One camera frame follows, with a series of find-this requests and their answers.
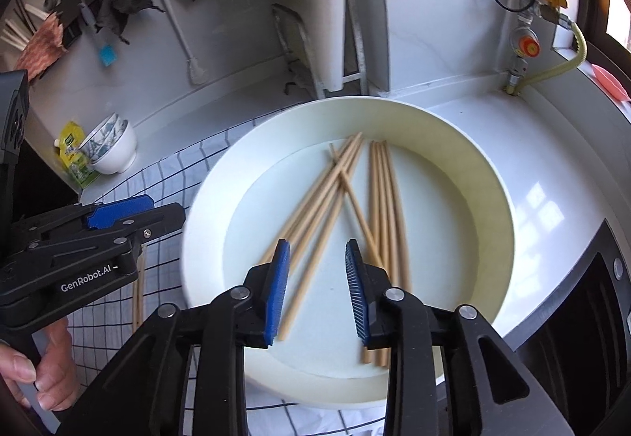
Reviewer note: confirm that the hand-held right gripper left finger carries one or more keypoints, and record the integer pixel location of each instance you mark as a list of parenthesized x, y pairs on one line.
[(278, 293)]

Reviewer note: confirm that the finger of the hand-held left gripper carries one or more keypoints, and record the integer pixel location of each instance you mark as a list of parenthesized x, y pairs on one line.
[(118, 212), (153, 221)]

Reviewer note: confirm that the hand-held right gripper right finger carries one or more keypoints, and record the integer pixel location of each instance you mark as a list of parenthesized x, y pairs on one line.
[(357, 293)]

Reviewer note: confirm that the cream round basin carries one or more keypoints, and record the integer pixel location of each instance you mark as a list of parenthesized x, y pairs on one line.
[(320, 332)]

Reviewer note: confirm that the single wooden chopstick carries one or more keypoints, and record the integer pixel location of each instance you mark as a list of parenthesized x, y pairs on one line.
[(141, 288)]

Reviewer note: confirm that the pile of wooden chopsticks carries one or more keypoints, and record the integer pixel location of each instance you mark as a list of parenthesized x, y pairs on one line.
[(379, 199)]

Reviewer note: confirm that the person's left hand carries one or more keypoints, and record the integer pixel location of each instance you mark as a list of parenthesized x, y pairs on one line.
[(59, 367)]

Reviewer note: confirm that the white checked cloth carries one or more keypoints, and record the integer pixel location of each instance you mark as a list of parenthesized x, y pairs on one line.
[(162, 184)]

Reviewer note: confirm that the plain white bowl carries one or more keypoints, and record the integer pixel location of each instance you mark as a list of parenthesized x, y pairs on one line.
[(121, 155)]

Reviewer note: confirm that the yellow seasoning pouch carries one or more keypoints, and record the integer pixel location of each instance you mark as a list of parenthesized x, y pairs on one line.
[(74, 155)]

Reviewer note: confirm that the blue patterned bowl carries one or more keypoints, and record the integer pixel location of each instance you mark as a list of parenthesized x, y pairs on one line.
[(120, 130), (101, 133)]

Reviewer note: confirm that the blue silicone spatula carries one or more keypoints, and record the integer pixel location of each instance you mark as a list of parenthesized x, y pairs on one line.
[(107, 55)]

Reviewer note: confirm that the white pole with base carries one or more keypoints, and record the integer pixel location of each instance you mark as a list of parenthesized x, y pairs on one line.
[(197, 69)]

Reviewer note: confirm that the reddish patterned cloth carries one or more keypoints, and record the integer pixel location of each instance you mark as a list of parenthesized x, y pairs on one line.
[(44, 46)]

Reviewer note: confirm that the dark hanging cloth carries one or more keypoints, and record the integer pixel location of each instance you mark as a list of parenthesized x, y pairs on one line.
[(118, 2)]

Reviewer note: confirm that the gas regulator with orange knob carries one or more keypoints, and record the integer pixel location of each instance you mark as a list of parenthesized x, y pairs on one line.
[(530, 44)]

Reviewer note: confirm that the pink flat item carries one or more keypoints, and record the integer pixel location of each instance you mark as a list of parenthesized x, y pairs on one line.
[(611, 81)]

